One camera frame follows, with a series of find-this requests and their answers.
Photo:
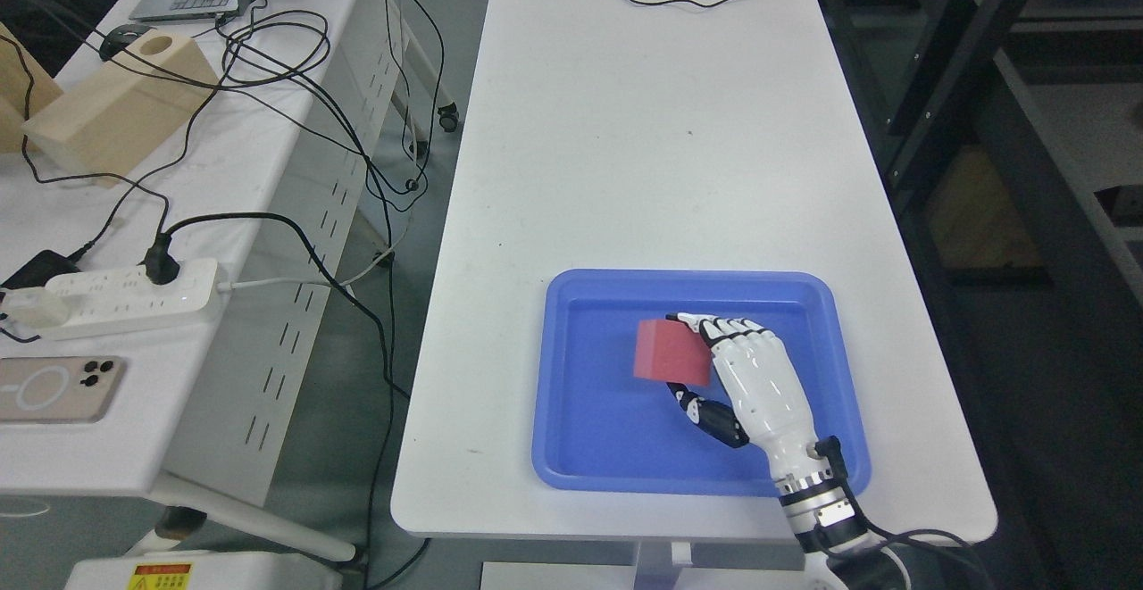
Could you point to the white power strip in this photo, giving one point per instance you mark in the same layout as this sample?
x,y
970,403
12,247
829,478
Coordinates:
x,y
113,302

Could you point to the wooden box with hole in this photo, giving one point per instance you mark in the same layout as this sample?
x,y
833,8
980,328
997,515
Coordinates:
x,y
112,120

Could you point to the white side desk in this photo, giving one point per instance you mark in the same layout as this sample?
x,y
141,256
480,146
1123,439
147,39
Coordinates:
x,y
205,405

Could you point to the pink block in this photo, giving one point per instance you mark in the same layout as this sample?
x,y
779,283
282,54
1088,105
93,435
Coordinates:
x,y
668,351

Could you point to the left black metal shelf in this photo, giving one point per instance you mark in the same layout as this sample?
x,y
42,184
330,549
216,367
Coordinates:
x,y
1042,86

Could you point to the beige smartphone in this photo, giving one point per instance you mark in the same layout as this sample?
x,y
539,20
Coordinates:
x,y
72,389

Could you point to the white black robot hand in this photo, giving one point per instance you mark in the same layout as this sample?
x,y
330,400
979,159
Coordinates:
x,y
766,395

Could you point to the white table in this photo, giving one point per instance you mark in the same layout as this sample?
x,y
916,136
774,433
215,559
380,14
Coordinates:
x,y
604,135

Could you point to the blue tray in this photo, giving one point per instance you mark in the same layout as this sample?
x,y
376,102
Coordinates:
x,y
598,427

